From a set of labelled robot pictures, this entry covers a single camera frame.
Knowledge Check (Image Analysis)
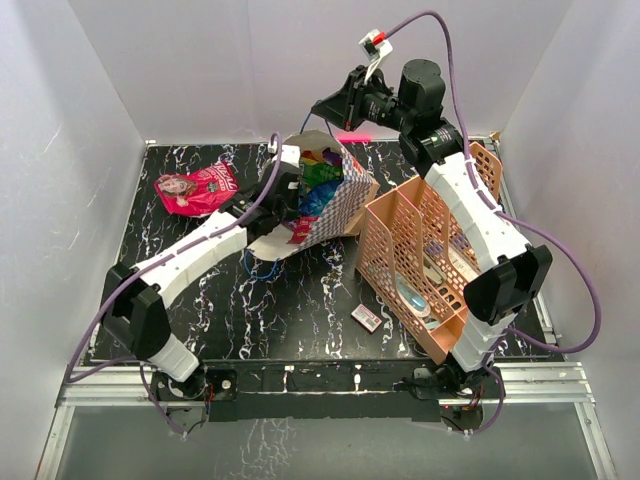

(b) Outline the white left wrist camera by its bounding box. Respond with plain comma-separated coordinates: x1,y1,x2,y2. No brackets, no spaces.
266,142,301,171

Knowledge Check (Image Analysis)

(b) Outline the blue snack packet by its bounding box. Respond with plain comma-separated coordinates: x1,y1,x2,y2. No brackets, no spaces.
299,180,341,217

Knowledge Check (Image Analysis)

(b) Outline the checkered paper bag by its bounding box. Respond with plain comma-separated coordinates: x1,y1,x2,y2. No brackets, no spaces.
243,126,379,280

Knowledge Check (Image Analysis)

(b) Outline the small red white box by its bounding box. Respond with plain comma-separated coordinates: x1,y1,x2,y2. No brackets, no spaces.
351,304,382,333

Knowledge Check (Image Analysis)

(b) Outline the purple cable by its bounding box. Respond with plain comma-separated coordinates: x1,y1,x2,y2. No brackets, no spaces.
64,132,284,436
384,10,601,436

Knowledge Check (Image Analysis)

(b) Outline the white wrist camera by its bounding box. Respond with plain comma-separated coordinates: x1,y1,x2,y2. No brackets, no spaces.
266,142,301,171
359,29,393,84

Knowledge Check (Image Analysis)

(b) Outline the green snack packet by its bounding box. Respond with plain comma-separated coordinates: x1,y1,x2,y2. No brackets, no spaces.
302,162,343,188

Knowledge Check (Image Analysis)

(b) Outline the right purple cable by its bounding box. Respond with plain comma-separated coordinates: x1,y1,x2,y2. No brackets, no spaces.
384,10,601,436

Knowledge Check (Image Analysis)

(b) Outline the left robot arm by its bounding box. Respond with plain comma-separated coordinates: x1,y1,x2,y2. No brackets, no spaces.
98,163,301,399

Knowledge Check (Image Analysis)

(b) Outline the pink snack bag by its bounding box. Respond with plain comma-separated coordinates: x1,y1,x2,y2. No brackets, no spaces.
154,161,238,218

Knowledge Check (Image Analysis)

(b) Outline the pink mesh file organizer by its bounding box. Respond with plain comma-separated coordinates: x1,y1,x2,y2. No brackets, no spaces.
355,141,504,366

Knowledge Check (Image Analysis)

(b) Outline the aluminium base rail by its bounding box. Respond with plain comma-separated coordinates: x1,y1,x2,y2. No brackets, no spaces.
36,359,616,479

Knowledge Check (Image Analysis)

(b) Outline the red snack packet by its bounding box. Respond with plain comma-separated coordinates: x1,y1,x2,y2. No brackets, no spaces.
285,216,317,245

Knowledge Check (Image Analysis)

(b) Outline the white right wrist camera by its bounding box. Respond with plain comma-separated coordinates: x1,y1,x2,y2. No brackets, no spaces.
359,29,393,84

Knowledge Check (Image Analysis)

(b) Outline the blue tape dispenser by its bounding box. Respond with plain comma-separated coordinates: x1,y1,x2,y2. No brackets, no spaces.
396,274,431,318

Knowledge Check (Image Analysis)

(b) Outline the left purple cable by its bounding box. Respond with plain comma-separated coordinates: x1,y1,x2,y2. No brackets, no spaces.
64,132,284,436

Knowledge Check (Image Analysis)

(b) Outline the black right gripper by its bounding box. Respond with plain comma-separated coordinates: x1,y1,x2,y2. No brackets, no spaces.
311,67,414,134

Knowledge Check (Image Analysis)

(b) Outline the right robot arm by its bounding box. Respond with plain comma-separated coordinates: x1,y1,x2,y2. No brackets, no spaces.
311,59,553,397

